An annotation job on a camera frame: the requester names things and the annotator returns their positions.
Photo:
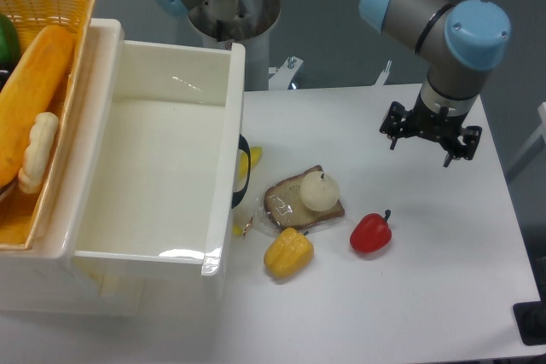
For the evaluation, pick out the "red bell pepper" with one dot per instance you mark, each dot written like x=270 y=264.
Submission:
x=372 y=233

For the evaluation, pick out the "white twisted pastry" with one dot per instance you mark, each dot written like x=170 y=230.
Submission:
x=36 y=155

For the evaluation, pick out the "white stand at right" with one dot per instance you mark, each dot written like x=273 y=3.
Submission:
x=529 y=150

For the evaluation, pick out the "orange baguette loaf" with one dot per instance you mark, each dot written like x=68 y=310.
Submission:
x=29 y=91

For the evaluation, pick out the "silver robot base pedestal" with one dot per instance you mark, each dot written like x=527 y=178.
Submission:
x=222 y=23

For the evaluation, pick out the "yellow corn piece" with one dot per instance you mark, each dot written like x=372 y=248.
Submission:
x=289 y=253

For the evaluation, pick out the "yellow wicker basket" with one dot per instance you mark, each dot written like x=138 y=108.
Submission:
x=22 y=214

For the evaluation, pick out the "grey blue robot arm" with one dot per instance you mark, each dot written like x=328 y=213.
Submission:
x=462 y=41

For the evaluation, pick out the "white open drawer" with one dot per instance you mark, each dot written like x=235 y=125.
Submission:
x=166 y=180

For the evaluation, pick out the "pale white pear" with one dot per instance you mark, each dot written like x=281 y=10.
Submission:
x=319 y=191

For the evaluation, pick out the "white drawer cabinet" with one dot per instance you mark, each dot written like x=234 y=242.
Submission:
x=46 y=277

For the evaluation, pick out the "bread slice in plastic bag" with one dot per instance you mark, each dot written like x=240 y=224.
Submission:
x=280 y=207

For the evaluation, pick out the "green bell pepper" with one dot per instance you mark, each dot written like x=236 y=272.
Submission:
x=10 y=44

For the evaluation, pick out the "yellow banana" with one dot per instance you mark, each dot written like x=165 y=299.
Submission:
x=248 y=161

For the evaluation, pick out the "white table frame bracket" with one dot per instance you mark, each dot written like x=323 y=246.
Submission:
x=284 y=77

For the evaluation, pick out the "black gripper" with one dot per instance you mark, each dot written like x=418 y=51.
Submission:
x=439 y=126

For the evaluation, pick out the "black object at edge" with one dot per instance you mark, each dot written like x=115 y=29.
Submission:
x=530 y=319

